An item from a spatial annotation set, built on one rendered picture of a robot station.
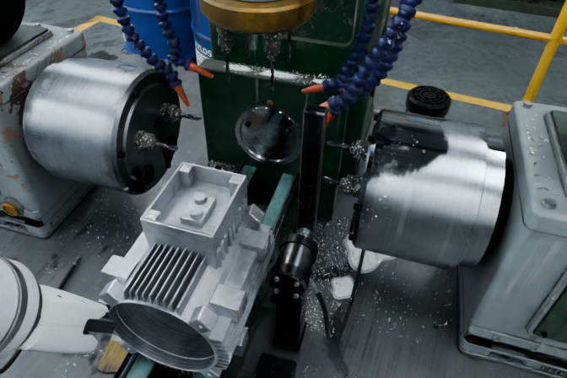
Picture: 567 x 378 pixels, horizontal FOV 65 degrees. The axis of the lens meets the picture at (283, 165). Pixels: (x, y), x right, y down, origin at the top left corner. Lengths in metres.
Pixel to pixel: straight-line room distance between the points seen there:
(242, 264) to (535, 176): 0.42
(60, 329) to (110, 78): 0.51
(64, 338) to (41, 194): 0.62
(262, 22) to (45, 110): 0.44
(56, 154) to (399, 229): 0.61
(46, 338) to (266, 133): 0.60
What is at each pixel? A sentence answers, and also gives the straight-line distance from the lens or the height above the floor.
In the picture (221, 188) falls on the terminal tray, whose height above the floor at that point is 1.11.
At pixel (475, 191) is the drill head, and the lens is 0.70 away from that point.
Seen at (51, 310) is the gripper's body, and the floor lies 1.22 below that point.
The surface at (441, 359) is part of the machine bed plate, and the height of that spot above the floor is 0.80.
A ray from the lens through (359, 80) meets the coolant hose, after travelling 0.62.
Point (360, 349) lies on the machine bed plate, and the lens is 0.88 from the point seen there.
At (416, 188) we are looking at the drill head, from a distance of 0.69.
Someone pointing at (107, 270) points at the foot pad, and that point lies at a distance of 0.65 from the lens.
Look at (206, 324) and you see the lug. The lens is 0.57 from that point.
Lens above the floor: 1.57
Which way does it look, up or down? 41 degrees down
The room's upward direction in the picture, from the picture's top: 2 degrees clockwise
